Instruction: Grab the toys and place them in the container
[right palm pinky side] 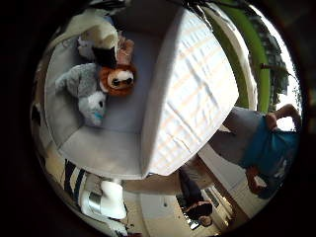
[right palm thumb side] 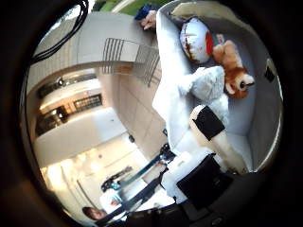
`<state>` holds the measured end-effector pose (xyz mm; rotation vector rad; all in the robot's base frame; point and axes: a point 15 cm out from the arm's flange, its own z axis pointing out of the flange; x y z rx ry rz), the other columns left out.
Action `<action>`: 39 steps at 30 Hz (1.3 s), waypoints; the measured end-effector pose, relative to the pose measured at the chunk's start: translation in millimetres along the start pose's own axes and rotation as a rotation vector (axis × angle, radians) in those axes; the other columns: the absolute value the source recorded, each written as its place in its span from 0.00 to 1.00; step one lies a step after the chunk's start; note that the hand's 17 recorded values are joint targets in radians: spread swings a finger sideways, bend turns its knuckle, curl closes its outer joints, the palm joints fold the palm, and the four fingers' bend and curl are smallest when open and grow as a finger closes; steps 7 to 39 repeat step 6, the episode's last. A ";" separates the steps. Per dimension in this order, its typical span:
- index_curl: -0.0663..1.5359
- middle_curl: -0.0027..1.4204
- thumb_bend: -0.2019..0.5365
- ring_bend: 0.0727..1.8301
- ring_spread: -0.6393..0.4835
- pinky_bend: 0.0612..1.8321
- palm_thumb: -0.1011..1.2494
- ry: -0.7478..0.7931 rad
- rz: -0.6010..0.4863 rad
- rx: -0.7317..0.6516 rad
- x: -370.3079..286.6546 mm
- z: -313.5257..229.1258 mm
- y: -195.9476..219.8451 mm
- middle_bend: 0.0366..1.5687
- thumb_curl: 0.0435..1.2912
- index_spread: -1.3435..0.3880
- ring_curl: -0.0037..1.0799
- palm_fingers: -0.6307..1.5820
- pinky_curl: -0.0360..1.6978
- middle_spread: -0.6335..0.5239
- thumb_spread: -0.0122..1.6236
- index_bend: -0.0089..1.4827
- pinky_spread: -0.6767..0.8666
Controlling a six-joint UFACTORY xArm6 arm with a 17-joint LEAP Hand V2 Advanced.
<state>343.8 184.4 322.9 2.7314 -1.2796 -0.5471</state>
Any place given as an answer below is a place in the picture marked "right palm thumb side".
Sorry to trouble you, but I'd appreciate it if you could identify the orange lion plush toy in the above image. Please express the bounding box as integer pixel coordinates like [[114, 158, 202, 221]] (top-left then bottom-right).
[[211, 33, 256, 99]]

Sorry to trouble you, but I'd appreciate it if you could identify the metal stair railing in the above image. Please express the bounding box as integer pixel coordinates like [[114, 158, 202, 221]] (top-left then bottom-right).
[[101, 37, 161, 88]]

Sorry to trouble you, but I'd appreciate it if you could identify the grey elephant plush toy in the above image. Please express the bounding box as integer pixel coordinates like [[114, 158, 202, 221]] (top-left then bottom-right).
[[178, 65, 230, 124]]

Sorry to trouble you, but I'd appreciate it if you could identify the person in black clothes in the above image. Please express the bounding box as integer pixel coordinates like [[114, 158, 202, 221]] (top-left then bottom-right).
[[81, 206, 108, 221]]

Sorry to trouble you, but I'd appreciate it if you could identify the black stand leg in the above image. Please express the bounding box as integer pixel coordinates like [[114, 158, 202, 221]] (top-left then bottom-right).
[[94, 174, 167, 226]]

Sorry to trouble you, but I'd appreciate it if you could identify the white egg plush toy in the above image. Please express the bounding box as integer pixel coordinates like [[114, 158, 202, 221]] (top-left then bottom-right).
[[179, 17, 215, 64]]

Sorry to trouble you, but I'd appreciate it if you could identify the white rectangular container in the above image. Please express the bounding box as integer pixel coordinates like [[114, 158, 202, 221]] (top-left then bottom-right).
[[151, 0, 284, 174]]

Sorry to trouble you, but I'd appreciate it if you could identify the person in blue shirt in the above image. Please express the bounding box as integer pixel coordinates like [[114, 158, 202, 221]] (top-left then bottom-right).
[[134, 3, 159, 31]]

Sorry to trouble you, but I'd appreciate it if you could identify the black camera cable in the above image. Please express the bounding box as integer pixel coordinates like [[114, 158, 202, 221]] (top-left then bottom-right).
[[29, 0, 90, 65]]

